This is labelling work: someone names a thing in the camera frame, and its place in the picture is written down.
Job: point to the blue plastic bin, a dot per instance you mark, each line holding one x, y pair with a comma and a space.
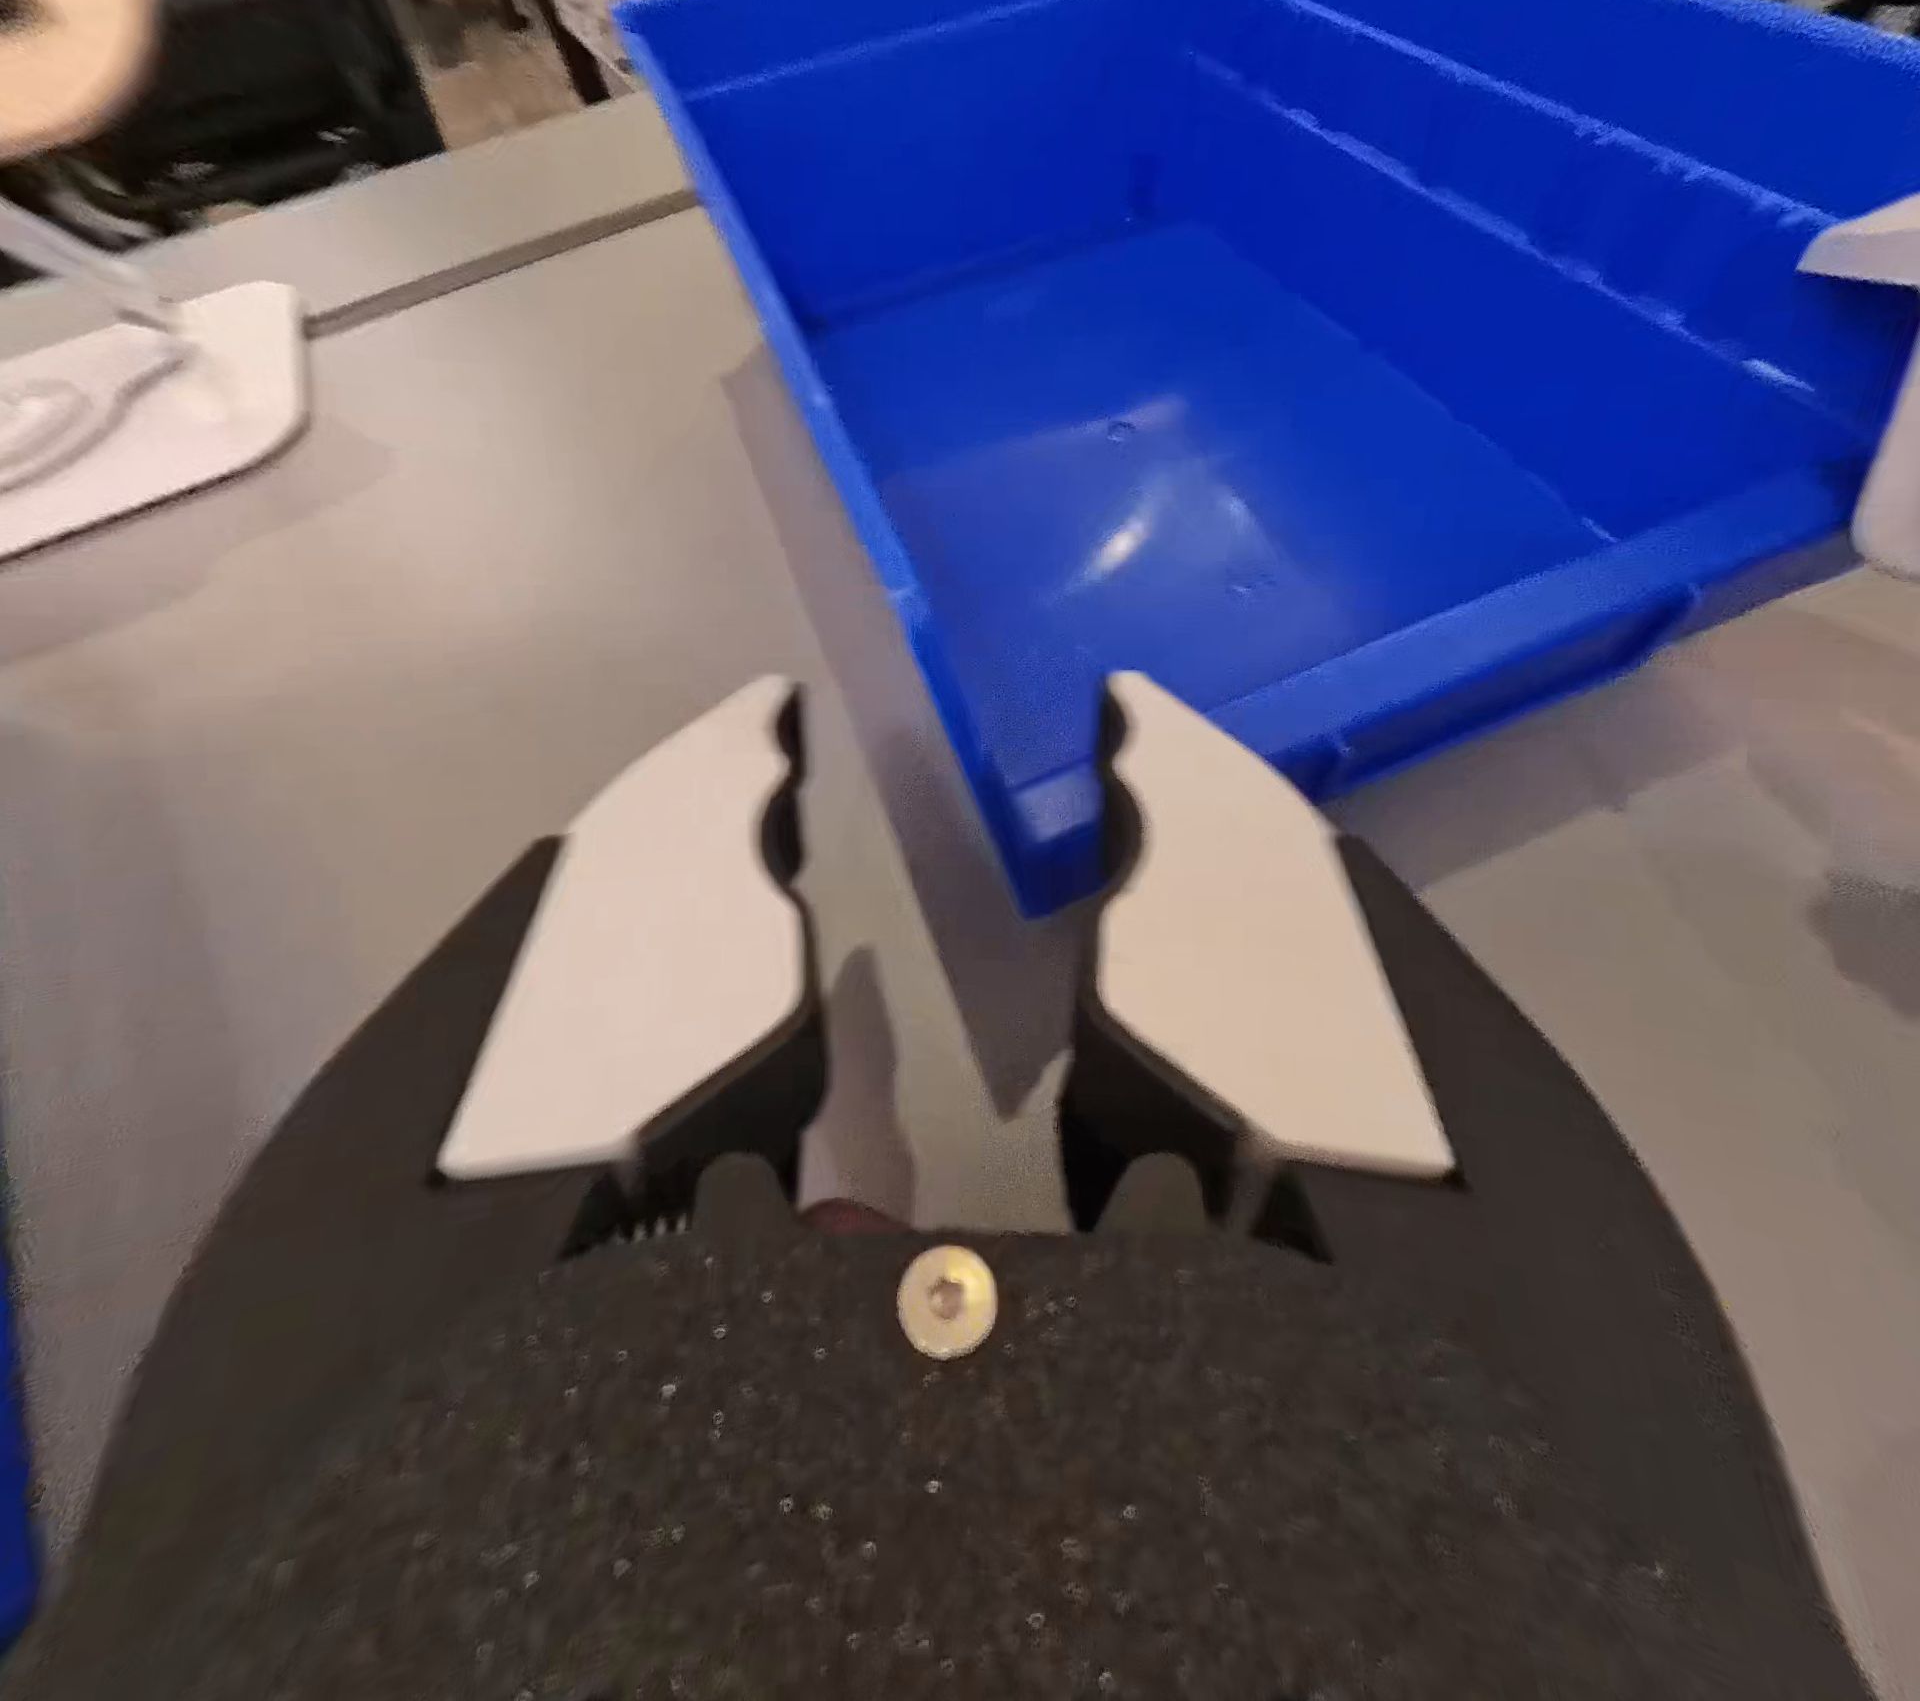
13, 1432
1200, 457

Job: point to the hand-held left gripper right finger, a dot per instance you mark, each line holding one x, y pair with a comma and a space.
1261, 981

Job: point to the white document stand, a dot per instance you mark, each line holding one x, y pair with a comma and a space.
180, 410

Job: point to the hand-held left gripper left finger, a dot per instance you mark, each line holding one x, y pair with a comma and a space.
645, 981

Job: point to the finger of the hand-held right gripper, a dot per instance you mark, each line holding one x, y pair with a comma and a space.
1893, 486
1868, 242

